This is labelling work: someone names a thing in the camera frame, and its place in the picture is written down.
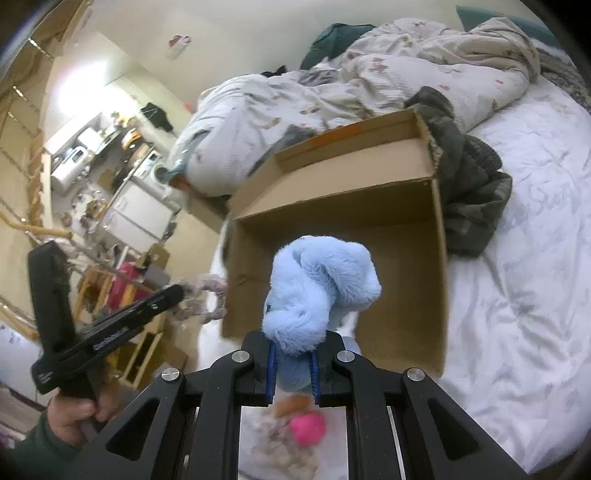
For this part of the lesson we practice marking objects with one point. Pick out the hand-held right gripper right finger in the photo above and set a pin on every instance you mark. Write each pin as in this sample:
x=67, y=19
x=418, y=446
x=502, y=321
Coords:
x=315, y=376

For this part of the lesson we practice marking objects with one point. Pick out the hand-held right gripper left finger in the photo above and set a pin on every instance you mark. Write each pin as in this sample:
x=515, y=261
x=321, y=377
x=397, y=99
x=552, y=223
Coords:
x=271, y=376

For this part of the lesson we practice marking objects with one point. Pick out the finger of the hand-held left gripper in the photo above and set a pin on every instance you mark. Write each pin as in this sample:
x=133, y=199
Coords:
x=161, y=297

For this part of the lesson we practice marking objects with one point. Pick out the pale pink fluffy plush toy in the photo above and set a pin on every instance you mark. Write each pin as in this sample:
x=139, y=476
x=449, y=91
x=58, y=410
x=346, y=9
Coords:
x=210, y=288

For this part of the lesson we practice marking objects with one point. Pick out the light blue plush toy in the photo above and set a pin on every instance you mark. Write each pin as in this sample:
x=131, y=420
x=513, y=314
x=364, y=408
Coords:
x=318, y=281

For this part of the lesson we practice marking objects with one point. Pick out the brown cardboard box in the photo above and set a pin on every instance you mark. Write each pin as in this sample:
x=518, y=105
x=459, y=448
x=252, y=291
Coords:
x=388, y=217

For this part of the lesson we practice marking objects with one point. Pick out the person's left forearm green sleeve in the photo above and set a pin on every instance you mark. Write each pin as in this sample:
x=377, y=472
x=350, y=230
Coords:
x=32, y=454

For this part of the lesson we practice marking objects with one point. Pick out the person's left hand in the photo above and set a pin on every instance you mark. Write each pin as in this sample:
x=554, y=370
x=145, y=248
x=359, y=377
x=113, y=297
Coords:
x=74, y=417

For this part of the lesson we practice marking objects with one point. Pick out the orange plush toy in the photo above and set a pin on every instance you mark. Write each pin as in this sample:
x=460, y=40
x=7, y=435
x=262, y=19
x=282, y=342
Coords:
x=292, y=405

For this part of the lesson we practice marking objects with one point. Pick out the magenta bag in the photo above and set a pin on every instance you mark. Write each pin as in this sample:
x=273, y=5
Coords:
x=123, y=286

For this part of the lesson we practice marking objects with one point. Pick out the bright pink plush ball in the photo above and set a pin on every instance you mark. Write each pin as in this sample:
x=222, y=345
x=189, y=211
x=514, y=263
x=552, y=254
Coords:
x=307, y=428

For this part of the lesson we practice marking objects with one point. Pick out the wooden shelf rack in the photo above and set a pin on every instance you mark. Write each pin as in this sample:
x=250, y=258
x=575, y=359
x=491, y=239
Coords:
x=143, y=350

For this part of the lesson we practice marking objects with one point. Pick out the beige fluffy plush toy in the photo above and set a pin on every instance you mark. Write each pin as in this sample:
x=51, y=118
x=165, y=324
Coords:
x=277, y=450

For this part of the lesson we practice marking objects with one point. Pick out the white low cabinet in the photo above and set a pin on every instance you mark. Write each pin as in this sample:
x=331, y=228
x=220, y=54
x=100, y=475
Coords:
x=136, y=212

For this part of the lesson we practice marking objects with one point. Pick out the white washing machine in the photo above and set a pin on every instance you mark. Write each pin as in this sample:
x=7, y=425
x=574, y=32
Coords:
x=154, y=177

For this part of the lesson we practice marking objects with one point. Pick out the wooden stair railing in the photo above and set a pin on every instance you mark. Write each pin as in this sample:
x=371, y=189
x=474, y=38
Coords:
x=32, y=184

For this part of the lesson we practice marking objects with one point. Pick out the black hanging garment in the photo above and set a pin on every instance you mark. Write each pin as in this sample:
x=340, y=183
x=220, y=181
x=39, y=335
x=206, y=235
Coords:
x=158, y=116

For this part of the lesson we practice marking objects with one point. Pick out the white bed sheet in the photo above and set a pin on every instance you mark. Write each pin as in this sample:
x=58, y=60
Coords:
x=526, y=277

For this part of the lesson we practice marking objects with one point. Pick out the dark green quilted jacket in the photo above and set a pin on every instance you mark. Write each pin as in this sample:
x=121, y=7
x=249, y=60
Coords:
x=471, y=184

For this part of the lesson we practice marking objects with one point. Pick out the floral white duvet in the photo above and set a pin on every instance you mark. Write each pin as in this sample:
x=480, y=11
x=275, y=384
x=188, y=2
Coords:
x=360, y=78

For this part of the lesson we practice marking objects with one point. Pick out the dark teal pillow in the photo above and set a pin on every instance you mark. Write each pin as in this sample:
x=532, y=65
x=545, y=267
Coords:
x=332, y=41

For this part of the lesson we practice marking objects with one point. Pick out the grey knitted blanket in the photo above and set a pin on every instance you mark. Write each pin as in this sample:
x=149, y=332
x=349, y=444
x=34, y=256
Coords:
x=565, y=76

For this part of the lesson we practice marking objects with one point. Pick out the teal blue pillow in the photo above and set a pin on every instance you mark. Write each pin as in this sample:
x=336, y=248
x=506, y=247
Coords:
x=512, y=23

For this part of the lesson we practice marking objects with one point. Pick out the pink wall sticker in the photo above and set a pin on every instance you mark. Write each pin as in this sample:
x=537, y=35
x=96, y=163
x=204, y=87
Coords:
x=178, y=46

